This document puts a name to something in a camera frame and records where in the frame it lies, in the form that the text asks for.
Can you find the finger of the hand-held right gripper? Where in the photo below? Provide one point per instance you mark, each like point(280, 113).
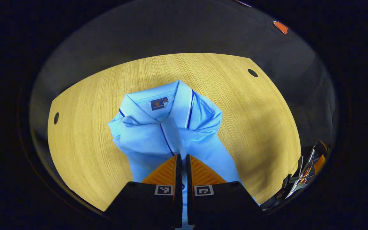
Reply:
point(319, 161)

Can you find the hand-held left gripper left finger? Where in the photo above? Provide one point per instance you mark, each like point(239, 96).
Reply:
point(152, 204)

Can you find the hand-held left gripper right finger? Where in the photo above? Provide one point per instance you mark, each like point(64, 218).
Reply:
point(219, 204)

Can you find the light blue T-shirt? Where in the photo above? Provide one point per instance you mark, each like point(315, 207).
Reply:
point(145, 140)

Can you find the black block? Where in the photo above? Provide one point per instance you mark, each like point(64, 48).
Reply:
point(287, 182)

